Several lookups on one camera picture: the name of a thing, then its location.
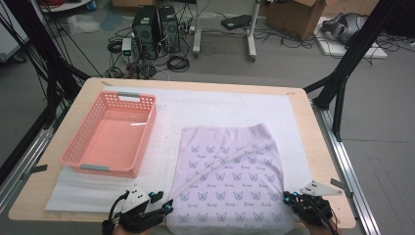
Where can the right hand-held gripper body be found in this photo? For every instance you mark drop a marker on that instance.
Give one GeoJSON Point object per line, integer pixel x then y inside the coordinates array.
{"type": "Point", "coordinates": [313, 209]}

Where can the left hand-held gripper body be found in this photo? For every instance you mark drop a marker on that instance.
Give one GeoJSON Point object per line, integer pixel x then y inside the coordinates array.
{"type": "Point", "coordinates": [137, 212]}

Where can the lilac printed towel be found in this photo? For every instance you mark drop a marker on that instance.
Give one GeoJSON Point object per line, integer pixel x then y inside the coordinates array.
{"type": "Point", "coordinates": [235, 169]}

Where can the pink plastic basket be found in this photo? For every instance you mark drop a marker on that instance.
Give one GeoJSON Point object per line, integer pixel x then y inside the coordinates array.
{"type": "Point", "coordinates": [111, 140]}

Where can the person's left hand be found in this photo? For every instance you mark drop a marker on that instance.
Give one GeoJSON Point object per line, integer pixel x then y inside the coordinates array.
{"type": "Point", "coordinates": [130, 232]}

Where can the person's right hand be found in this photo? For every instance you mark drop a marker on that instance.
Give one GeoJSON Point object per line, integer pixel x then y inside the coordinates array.
{"type": "Point", "coordinates": [321, 230]}

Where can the white grid mat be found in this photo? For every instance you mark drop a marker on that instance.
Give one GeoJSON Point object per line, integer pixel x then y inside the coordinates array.
{"type": "Point", "coordinates": [212, 107]}

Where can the white foam board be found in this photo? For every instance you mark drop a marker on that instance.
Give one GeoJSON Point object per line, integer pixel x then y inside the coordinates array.
{"type": "Point", "coordinates": [336, 49]}

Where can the small white power box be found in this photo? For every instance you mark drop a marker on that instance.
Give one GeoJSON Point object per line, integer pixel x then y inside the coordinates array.
{"type": "Point", "coordinates": [126, 45]}

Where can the large black computer tower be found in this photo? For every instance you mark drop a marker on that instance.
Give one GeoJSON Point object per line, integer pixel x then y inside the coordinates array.
{"type": "Point", "coordinates": [145, 32]}

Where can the slim black computer tower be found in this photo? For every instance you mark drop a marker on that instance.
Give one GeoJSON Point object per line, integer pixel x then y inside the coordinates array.
{"type": "Point", "coordinates": [169, 29]}

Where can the white metal stand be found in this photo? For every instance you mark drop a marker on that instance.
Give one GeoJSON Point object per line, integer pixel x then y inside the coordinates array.
{"type": "Point", "coordinates": [196, 32]}

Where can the brown cardboard box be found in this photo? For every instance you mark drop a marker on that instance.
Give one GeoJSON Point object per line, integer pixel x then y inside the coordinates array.
{"type": "Point", "coordinates": [293, 16]}

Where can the flat black box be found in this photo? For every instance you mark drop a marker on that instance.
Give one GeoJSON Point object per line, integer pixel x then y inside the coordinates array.
{"type": "Point", "coordinates": [236, 22]}

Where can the clear plastic bag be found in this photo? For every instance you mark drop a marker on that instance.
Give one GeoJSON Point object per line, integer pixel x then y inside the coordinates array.
{"type": "Point", "coordinates": [83, 23]}

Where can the round white table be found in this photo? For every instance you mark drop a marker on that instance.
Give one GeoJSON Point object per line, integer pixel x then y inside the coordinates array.
{"type": "Point", "coordinates": [65, 6]}

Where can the white cabinet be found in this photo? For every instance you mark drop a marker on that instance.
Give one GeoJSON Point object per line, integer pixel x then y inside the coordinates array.
{"type": "Point", "coordinates": [9, 42]}

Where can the grey metal bracket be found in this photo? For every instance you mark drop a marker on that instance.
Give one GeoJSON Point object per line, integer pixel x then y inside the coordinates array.
{"type": "Point", "coordinates": [342, 187]}
{"type": "Point", "coordinates": [37, 169]}

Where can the aluminium rail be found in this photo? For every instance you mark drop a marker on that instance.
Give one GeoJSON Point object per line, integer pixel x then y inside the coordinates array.
{"type": "Point", "coordinates": [32, 153]}
{"type": "Point", "coordinates": [367, 217]}

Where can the black frame strut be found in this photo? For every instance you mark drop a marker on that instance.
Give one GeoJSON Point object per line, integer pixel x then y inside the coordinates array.
{"type": "Point", "coordinates": [362, 42]}

